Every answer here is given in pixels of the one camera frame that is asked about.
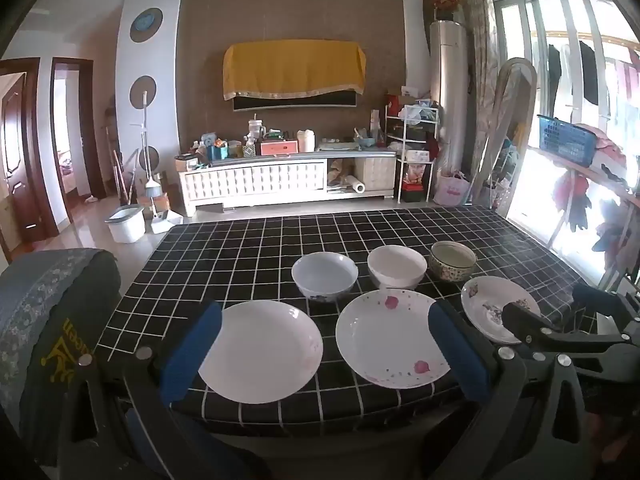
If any red cloth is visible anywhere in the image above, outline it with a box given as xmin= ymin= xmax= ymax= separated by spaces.
xmin=552 ymin=170 xmax=591 ymax=211

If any white television cabinet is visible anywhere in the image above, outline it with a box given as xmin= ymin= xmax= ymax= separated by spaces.
xmin=177 ymin=149 xmax=398 ymax=217

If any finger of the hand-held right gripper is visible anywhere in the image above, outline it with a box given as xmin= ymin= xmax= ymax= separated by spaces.
xmin=501 ymin=301 xmax=638 ymax=361
xmin=572 ymin=283 xmax=640 ymax=324

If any brown wooden door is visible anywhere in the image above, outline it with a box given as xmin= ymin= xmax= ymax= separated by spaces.
xmin=0 ymin=57 xmax=61 ymax=261

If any yellow dust cloth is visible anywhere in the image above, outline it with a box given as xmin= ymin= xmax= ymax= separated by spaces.
xmin=222 ymin=39 xmax=367 ymax=102

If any plain white bowl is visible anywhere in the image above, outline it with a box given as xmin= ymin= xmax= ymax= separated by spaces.
xmin=367 ymin=245 xmax=427 ymax=291

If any artificial flower bunch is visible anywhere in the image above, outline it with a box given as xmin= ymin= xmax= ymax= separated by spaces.
xmin=432 ymin=0 xmax=461 ymax=23

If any patterned curtain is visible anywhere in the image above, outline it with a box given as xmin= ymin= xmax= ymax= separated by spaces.
xmin=460 ymin=0 xmax=501 ymax=206

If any plain white plate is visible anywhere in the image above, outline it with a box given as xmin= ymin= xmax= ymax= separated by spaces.
xmin=197 ymin=300 xmax=324 ymax=405

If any standing air conditioner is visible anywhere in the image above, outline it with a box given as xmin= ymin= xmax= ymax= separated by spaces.
xmin=430 ymin=20 xmax=468 ymax=181

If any green patterned ceramic bowl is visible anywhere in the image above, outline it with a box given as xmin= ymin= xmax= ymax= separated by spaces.
xmin=428 ymin=240 xmax=477 ymax=282

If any white bucket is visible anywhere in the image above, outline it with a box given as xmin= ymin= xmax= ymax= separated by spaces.
xmin=105 ymin=205 xmax=147 ymax=245

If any black checked tablecloth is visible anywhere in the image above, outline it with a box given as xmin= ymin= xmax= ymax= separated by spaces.
xmin=92 ymin=206 xmax=601 ymax=436

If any small floral white plate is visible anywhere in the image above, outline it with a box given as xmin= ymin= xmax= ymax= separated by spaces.
xmin=460 ymin=276 xmax=542 ymax=345

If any pink speckled white plate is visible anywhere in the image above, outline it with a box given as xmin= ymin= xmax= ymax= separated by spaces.
xmin=335 ymin=288 xmax=453 ymax=390

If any white wire rack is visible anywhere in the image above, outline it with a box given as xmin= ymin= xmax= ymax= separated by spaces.
xmin=384 ymin=102 xmax=441 ymax=205

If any pink bag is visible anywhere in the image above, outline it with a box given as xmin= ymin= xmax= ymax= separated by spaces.
xmin=434 ymin=170 xmax=472 ymax=207

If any black hanging garment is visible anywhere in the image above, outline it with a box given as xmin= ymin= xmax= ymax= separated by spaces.
xmin=579 ymin=40 xmax=600 ymax=106

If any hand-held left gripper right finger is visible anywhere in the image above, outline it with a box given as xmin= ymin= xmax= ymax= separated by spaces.
xmin=420 ymin=301 xmax=616 ymax=480

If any white dustpan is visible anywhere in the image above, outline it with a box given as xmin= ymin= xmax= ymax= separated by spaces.
xmin=150 ymin=192 xmax=185 ymax=235

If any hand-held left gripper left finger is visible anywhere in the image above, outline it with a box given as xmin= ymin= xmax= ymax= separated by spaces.
xmin=55 ymin=301 xmax=273 ymax=480

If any pink box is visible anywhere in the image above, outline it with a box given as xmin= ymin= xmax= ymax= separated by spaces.
xmin=260 ymin=139 xmax=299 ymax=157

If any blue plastic basket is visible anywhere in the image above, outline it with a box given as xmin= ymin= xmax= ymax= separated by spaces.
xmin=537 ymin=114 xmax=598 ymax=168

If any white mop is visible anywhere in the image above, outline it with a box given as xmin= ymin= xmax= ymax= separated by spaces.
xmin=129 ymin=91 xmax=163 ymax=201

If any white bowl with blue pattern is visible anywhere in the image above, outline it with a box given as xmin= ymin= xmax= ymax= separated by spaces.
xmin=291 ymin=252 xmax=359 ymax=303

